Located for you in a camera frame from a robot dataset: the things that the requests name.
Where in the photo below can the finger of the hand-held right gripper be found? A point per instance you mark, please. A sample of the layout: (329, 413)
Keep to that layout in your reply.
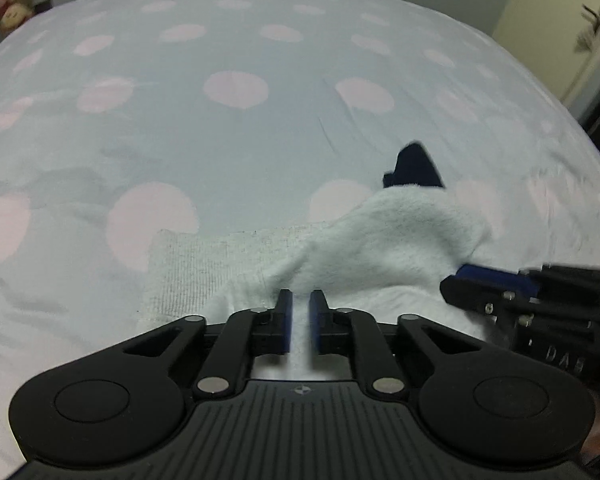
(475, 297)
(500, 277)

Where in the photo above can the cream door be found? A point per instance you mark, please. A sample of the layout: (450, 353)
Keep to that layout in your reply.
(550, 25)

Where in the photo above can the white fleece garment navy lining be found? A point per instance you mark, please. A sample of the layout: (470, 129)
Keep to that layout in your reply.
(380, 240)

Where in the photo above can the small dark wall box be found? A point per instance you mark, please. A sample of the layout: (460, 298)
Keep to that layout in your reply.
(42, 4)

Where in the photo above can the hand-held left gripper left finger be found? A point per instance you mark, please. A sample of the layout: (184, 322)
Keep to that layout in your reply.
(288, 325)

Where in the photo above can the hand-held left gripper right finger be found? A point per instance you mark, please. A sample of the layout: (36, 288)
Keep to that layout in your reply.
(313, 327)

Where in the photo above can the bed with pink dotted sheet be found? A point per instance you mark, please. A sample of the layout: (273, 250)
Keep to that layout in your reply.
(260, 110)

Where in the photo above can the dark door hook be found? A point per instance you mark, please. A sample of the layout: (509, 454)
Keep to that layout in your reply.
(592, 27)

